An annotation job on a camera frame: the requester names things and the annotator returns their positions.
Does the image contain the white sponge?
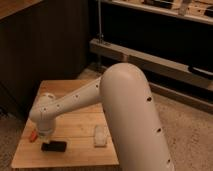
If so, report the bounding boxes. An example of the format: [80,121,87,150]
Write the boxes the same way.
[94,125,107,147]

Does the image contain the metal shelf rack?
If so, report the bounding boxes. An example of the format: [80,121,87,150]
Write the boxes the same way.
[89,0,213,114]

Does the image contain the black eraser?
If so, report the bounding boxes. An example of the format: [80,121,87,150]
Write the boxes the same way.
[41,141,67,152]

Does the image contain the orange carrot toy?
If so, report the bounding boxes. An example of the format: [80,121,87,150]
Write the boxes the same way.
[29,132,37,142]

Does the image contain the wooden table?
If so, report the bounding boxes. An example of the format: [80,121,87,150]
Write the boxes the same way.
[10,79,120,170]

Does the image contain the dark wooden cabinet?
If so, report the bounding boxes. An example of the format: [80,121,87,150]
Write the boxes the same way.
[0,0,89,118]

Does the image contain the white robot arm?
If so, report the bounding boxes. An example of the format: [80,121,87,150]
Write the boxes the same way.
[29,63,175,171]

